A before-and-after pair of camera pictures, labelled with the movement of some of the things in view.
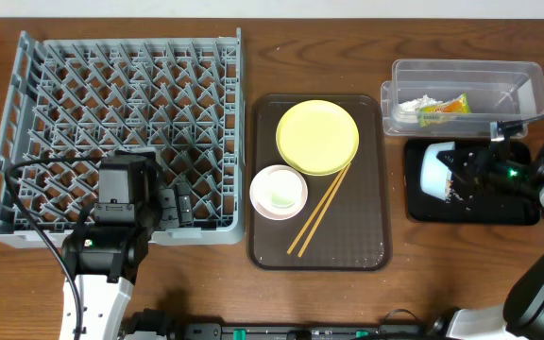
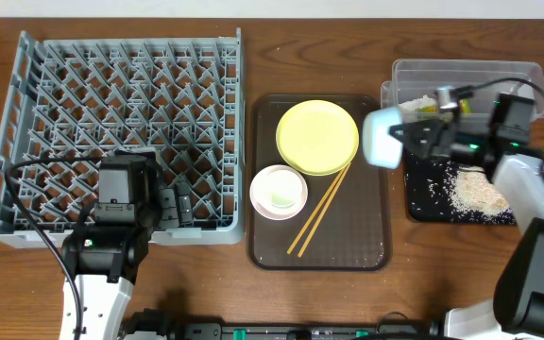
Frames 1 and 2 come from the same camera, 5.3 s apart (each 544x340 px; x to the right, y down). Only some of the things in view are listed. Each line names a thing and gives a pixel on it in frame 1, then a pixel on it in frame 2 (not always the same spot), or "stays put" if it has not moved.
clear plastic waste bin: (461, 98) stays put
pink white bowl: (279, 192) stays put
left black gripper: (171, 208) stays put
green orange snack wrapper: (433, 112) stays put
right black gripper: (470, 168) -> (435, 140)
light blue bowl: (435, 174) -> (381, 148)
